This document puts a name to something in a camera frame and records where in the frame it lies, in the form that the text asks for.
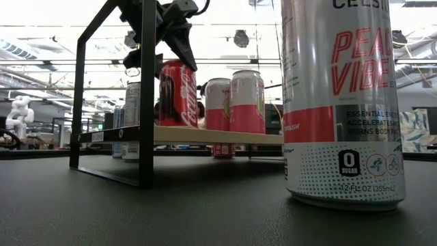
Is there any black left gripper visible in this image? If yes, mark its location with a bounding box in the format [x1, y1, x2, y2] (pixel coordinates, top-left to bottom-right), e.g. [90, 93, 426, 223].
[117, 0, 210, 79]

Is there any white pink Spindrift can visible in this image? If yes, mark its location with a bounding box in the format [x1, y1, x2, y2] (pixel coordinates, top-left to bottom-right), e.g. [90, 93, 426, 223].
[229, 69, 266, 134]
[204, 77, 233, 132]

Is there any black round ceiling fixture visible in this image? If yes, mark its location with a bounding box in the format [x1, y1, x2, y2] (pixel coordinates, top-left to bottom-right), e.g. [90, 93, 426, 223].
[391, 29, 408, 49]
[233, 29, 250, 49]
[124, 30, 141, 49]

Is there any white Celsius energy can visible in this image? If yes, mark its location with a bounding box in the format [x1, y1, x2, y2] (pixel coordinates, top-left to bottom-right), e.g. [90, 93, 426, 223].
[280, 0, 407, 212]
[122, 81, 141, 162]

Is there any slim dark energy drink can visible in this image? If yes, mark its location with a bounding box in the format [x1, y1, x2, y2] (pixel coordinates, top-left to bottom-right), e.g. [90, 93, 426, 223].
[111, 105, 126, 159]

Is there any black equipment box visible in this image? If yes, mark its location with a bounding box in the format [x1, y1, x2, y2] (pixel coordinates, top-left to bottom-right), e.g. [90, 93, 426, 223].
[265, 103, 284, 135]

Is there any leaf-patterned cloth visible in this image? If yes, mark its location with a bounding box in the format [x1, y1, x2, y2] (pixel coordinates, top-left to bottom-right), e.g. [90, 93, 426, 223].
[399, 108, 431, 153]

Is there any wooden shelf with black frame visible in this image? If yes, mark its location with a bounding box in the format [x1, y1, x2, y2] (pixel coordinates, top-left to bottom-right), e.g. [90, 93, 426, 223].
[69, 0, 285, 189]

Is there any black aluminium rig frame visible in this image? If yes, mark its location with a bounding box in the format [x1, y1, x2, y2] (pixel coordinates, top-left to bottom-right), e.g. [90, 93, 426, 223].
[0, 148, 437, 162]

